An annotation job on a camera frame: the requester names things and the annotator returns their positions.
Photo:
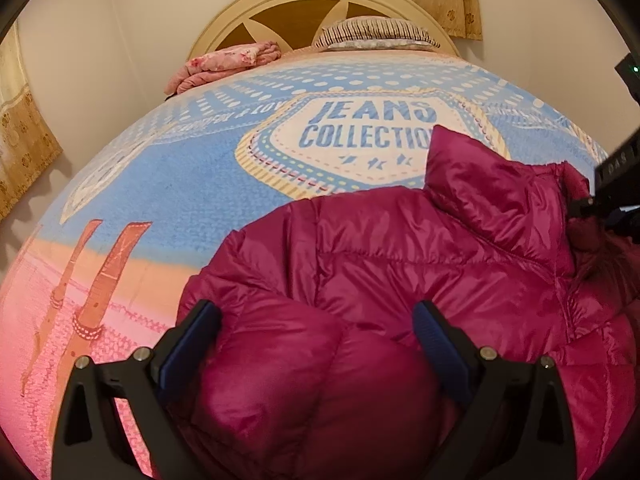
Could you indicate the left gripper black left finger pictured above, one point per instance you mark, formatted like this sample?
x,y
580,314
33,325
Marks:
x,y
90,441

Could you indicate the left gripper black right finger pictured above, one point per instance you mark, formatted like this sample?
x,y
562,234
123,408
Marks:
x,y
514,420

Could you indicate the magenta puffer down jacket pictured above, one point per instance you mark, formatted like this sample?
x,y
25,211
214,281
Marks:
x,y
316,373

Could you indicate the blue pink printed bed blanket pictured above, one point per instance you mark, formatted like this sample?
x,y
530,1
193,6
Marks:
x,y
104,269

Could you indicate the beige curtain at left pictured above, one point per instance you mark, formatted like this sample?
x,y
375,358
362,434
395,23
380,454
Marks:
x,y
27,145

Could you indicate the striped pillow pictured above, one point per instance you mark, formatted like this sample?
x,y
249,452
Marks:
x,y
377,31

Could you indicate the folded pink floral quilt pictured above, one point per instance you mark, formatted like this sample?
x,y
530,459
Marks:
x,y
217,65

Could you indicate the cream wooden headboard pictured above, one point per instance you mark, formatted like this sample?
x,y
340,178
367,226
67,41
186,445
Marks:
x,y
296,24

